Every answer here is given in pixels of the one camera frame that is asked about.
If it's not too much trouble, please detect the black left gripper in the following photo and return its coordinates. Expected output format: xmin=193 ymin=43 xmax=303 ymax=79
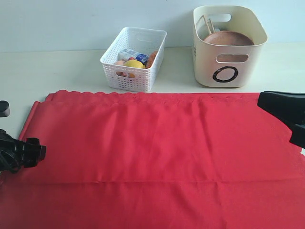
xmin=0 ymin=129 xmax=46 ymax=173

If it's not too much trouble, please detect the brown wooden plate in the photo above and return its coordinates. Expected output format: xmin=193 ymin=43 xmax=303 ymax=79
xmin=204 ymin=31 xmax=254 ymax=63

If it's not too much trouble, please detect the red scalloped table cloth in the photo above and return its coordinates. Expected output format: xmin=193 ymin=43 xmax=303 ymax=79
xmin=0 ymin=91 xmax=305 ymax=229

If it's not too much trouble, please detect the wooden chopstick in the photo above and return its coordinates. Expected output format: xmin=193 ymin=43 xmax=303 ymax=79
xmin=207 ymin=19 xmax=215 ymax=34
xmin=202 ymin=15 xmax=212 ymax=35

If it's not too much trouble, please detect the red sausage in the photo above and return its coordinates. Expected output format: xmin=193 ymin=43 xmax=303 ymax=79
xmin=117 ymin=72 xmax=129 ymax=77

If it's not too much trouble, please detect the orange fried food piece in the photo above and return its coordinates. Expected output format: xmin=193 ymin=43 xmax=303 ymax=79
xmin=146 ymin=51 xmax=158 ymax=69

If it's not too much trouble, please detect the yellow lemon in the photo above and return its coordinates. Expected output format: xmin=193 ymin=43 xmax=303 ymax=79
xmin=123 ymin=60 xmax=145 ymax=69

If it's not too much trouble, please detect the small milk carton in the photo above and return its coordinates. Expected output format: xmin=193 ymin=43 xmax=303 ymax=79
xmin=118 ymin=49 xmax=149 ymax=63

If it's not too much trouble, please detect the cream plastic bin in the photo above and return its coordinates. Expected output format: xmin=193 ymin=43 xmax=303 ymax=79
xmin=193 ymin=5 xmax=267 ymax=87

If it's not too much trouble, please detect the white perforated plastic basket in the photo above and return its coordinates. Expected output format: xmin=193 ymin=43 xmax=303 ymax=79
xmin=100 ymin=27 xmax=167 ymax=92

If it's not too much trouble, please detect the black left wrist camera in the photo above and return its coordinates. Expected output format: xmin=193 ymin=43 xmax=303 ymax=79
xmin=0 ymin=100 xmax=10 ymax=117

